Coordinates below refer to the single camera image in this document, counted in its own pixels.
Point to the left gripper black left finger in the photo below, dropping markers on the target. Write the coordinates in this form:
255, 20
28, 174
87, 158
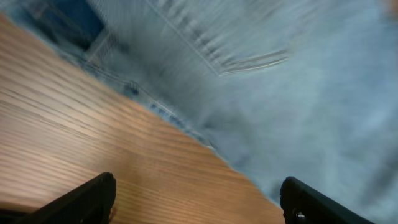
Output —
90, 203

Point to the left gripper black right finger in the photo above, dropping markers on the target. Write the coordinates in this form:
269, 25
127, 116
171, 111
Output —
302, 204

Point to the light blue denim jeans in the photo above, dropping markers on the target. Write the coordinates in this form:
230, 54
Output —
296, 88

